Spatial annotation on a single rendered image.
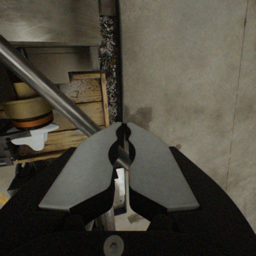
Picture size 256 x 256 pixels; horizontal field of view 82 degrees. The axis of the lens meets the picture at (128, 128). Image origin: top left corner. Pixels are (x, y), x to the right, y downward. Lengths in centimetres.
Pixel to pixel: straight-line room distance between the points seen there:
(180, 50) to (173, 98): 47
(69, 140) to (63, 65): 37
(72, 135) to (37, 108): 30
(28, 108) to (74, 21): 17
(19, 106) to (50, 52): 11
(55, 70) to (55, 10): 12
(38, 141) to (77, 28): 24
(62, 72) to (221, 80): 190
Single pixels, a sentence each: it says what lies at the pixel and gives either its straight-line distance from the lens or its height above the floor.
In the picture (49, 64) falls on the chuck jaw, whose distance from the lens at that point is 31.
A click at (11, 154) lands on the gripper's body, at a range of 39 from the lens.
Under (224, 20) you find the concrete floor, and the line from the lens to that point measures 194.
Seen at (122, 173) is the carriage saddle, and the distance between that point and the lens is 70.
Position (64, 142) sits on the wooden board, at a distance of 62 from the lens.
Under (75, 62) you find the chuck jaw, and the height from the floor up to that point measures 111.
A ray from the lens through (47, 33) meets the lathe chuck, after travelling 20.
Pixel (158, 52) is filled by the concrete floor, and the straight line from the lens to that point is 156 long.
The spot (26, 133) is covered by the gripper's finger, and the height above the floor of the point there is 111.
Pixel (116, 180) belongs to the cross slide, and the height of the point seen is 97.
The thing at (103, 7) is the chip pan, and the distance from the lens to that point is 90.
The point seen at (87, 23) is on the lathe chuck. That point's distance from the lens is 25.
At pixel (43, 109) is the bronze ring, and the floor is 111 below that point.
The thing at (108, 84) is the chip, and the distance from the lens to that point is 85.
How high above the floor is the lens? 141
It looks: 59 degrees down
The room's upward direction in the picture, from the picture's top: 151 degrees clockwise
